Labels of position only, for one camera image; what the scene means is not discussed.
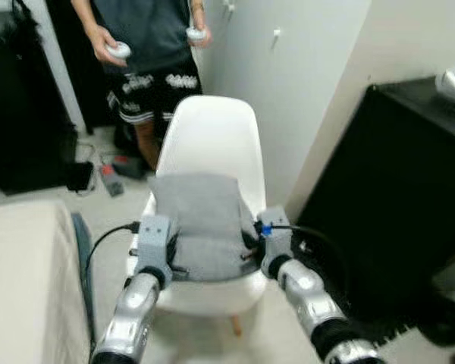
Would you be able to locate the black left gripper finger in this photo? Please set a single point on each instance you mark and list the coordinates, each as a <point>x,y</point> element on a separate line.
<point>177,244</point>

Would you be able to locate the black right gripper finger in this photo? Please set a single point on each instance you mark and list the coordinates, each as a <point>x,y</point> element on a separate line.
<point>252,236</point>

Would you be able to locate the grey pillow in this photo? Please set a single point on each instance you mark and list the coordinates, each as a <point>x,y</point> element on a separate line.
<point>205,220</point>

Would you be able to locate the white handheld controller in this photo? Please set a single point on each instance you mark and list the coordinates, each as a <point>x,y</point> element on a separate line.
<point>195,34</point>
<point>120,51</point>

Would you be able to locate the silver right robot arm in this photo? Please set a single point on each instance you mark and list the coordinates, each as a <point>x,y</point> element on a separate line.
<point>311,299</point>

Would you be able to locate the person's right forearm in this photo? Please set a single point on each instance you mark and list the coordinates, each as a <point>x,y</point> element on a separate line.
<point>86,15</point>

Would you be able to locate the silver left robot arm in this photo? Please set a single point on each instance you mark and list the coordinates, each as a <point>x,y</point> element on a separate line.
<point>133,318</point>

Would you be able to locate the person's left forearm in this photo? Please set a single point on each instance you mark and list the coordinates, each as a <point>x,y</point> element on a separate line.
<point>196,9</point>

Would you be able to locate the white plastic shell chair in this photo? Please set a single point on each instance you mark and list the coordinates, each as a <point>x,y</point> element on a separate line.
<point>212,136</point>

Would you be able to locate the person's left hand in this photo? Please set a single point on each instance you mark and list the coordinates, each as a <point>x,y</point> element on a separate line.
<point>205,34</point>

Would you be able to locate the person's right hand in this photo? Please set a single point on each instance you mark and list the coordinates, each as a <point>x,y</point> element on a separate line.
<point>101,42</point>

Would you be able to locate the red and black device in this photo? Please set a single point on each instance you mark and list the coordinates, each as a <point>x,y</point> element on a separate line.
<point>129,166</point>

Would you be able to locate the small black box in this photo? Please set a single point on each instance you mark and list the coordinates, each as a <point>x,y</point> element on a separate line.
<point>80,176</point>

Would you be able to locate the black foam floor mat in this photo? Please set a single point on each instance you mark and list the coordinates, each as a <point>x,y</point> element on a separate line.
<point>375,327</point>

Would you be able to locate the black low cabinet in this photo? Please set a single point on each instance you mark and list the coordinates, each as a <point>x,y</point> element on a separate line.
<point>394,189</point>

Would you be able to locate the white wardrobe with knobs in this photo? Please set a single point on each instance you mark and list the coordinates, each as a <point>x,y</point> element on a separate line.
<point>303,91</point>

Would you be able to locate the cream bed sheet mattress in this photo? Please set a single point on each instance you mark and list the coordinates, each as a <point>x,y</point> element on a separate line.
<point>23,280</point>

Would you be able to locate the tall black furniture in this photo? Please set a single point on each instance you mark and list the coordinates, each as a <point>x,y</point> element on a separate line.
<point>23,114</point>

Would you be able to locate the black round floor object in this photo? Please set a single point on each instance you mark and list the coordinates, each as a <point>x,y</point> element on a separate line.
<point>444,322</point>

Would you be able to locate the person in dark shirt shorts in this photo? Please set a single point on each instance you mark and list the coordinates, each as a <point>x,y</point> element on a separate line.
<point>144,30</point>

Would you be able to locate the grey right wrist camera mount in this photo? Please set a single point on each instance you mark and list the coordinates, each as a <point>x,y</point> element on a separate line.
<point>276,233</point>

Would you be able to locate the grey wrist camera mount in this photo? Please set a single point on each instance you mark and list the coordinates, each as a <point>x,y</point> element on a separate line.
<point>276,233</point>
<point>153,236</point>

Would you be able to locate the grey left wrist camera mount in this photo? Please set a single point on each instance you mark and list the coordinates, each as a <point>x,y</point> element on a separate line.
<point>153,236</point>

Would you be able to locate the grey power strip red switch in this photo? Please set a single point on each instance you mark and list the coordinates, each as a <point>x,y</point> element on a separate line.
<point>111,180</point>

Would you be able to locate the teal upholstered bed frame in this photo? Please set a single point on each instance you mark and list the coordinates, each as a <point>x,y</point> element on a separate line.
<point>82,243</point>

